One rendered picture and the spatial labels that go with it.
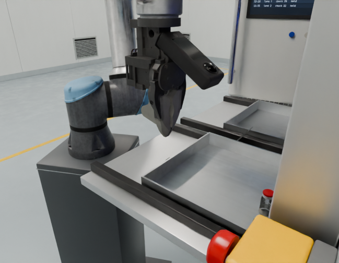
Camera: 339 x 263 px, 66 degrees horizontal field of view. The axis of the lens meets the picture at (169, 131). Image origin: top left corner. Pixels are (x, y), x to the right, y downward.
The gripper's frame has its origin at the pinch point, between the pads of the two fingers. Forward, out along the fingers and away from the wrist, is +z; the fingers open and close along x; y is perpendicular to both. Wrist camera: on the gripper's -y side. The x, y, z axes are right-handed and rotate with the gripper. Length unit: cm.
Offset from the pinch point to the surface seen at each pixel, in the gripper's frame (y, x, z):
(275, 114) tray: -4, -53, 12
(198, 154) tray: 1.6, -13.9, 12.0
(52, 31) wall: 497, -252, 23
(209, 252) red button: -20.2, 19.1, -0.2
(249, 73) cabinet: 20, -87, 8
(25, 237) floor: 107, 1, 100
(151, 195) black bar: -1.4, 7.0, 10.2
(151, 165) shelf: 7.8, -2.9, 12.2
